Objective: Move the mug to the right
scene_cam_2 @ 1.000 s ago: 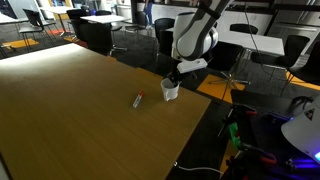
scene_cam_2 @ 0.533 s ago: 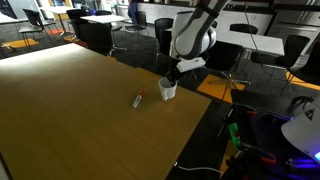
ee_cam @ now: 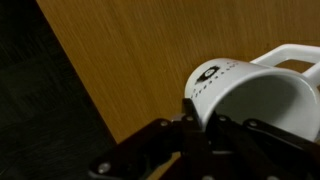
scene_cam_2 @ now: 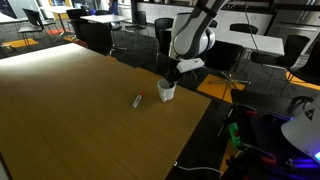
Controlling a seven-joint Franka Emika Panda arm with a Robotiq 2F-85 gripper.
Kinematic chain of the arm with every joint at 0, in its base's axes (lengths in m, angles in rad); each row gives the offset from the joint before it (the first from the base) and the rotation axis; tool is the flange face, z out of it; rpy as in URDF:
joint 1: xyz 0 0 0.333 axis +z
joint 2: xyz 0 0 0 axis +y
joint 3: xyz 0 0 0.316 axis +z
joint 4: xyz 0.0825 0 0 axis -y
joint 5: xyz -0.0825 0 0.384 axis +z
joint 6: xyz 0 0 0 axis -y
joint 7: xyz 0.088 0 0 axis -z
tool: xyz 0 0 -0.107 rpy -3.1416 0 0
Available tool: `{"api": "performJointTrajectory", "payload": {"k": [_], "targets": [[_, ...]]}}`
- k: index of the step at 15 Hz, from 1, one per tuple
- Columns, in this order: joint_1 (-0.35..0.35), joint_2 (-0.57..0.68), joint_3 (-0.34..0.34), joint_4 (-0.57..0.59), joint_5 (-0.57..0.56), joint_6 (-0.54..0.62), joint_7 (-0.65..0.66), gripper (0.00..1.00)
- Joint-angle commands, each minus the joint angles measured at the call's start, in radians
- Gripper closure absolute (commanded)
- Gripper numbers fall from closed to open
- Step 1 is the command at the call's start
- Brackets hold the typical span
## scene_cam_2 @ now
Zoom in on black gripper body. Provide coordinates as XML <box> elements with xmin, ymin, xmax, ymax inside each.
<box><xmin>165</xmin><ymin>64</ymin><xmax>184</xmax><ymax>84</ymax></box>

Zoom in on white ceramic mug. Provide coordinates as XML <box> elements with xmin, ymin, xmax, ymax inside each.
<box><xmin>156</xmin><ymin>78</ymin><xmax>177</xmax><ymax>103</ymax></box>

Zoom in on black chair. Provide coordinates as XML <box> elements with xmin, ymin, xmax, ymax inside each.
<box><xmin>229</xmin><ymin>23</ymin><xmax>259</xmax><ymax>35</ymax></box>
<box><xmin>123</xmin><ymin>10</ymin><xmax>150</xmax><ymax>44</ymax></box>
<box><xmin>78</xmin><ymin>22</ymin><xmax>116</xmax><ymax>57</ymax></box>
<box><xmin>199</xmin><ymin>38</ymin><xmax>252</xmax><ymax>103</ymax></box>
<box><xmin>18</xmin><ymin>8</ymin><xmax>58</xmax><ymax>51</ymax></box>
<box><xmin>250</xmin><ymin>34</ymin><xmax>311</xmax><ymax>83</ymax></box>
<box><xmin>279</xmin><ymin>41</ymin><xmax>320</xmax><ymax>98</ymax></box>
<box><xmin>153</xmin><ymin>17</ymin><xmax>178</xmax><ymax>44</ymax></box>
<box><xmin>156</xmin><ymin>30</ymin><xmax>199</xmax><ymax>80</ymax></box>
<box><xmin>65</xmin><ymin>8</ymin><xmax>92</xmax><ymax>41</ymax></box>
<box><xmin>94</xmin><ymin>9</ymin><xmax>124</xmax><ymax>33</ymax></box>

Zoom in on white marker orange cap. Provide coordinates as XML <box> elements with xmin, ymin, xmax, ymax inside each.
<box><xmin>132</xmin><ymin>89</ymin><xmax>146</xmax><ymax>109</ymax></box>

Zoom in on green clamp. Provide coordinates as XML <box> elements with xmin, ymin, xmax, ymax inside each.
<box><xmin>228</xmin><ymin>122</ymin><xmax>243</xmax><ymax>151</ymax></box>

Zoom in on large white cafeteria table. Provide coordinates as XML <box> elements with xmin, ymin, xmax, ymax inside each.
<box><xmin>165</xmin><ymin>26</ymin><xmax>286</xmax><ymax>58</ymax></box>

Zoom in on person in blue clothes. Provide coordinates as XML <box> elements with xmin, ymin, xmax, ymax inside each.
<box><xmin>107</xmin><ymin>0</ymin><xmax>120</xmax><ymax>16</ymax></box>

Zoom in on dark robot mounting cart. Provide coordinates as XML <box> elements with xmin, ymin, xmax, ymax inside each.
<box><xmin>246</xmin><ymin>111</ymin><xmax>320</xmax><ymax>180</ymax></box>

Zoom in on stainless steel appliance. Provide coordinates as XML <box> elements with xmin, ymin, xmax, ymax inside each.
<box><xmin>266</xmin><ymin>0</ymin><xmax>320</xmax><ymax>46</ymax></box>

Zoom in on light grey wrist camera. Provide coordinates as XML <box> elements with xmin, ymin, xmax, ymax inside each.
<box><xmin>175</xmin><ymin>57</ymin><xmax>206</xmax><ymax>74</ymax></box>

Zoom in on black metal stand frame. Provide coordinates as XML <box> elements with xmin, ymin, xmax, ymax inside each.
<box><xmin>218</xmin><ymin>103</ymin><xmax>258</xmax><ymax>180</ymax></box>

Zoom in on thin black hanging cable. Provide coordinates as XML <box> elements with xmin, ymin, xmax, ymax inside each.
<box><xmin>244</xmin><ymin>0</ymin><xmax>272</xmax><ymax>75</ymax></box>

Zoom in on white cable with plug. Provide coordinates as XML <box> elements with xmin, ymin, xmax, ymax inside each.
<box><xmin>172</xmin><ymin>161</ymin><xmax>224</xmax><ymax>177</ymax></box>

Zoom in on black coiled cable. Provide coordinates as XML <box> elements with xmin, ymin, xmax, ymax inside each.
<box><xmin>287</xmin><ymin>95</ymin><xmax>315</xmax><ymax>117</ymax></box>

